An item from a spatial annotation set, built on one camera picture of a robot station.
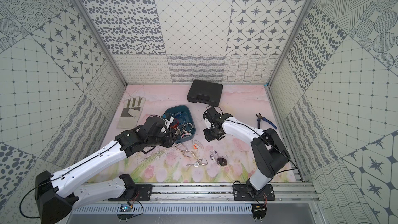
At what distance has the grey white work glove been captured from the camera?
1.01m

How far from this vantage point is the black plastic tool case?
1086 millimetres

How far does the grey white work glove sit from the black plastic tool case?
0.36m
